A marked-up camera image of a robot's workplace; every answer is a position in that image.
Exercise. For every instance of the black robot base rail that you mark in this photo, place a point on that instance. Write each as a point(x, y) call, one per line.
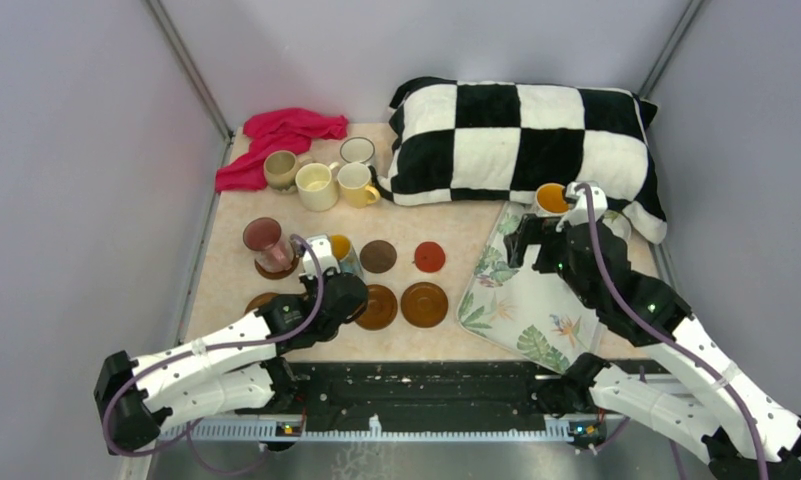
point(430, 397)

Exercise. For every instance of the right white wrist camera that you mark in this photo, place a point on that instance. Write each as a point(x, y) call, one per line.
point(587, 204)

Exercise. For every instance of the amber wooden coaster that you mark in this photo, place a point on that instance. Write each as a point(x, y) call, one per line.
point(424, 304)
point(382, 308)

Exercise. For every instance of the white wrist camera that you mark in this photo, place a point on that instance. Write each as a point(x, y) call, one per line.
point(587, 204)
point(319, 258)

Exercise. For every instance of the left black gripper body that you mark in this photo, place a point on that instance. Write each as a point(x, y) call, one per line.
point(310, 284)

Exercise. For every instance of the dark walnut wooden coaster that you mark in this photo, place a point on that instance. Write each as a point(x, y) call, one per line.
point(278, 275)
point(378, 256)

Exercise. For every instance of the yellow ceramic mug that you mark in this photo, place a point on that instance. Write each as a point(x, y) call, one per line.
point(355, 182)

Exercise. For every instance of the beige ceramic mug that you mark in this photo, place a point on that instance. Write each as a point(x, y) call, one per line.
point(280, 170)

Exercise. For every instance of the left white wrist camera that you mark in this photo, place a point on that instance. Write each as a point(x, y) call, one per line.
point(319, 258)

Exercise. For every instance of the orange cup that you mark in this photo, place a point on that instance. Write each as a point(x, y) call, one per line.
point(549, 201)

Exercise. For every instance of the brown wooden coaster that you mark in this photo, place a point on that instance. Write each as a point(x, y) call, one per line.
point(259, 301)

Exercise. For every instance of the pink mug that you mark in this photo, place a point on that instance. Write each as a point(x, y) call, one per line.
point(270, 247)

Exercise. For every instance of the black white checkered pillow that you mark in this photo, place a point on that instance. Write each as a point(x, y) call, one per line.
point(457, 141)

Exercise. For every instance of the white dark-rimmed mug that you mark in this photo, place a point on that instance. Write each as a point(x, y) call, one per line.
point(358, 150)

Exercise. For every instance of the floral white tray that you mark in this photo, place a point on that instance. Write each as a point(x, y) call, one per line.
point(533, 315)

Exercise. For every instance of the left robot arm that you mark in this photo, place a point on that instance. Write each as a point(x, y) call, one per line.
point(237, 369)

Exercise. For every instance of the red apple coaster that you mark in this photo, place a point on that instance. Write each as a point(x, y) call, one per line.
point(429, 257)

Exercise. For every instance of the crumpled pink cloth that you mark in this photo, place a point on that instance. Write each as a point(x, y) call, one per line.
point(290, 129)

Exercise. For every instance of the cream ceramic mug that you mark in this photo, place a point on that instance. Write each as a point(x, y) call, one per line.
point(316, 185)

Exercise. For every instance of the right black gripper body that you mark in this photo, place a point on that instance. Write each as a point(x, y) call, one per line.
point(553, 254)

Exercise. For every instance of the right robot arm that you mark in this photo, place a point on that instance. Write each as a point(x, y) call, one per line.
point(730, 424)

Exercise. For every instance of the blue mug yellow inside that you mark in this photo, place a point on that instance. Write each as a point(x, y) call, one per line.
point(346, 255)

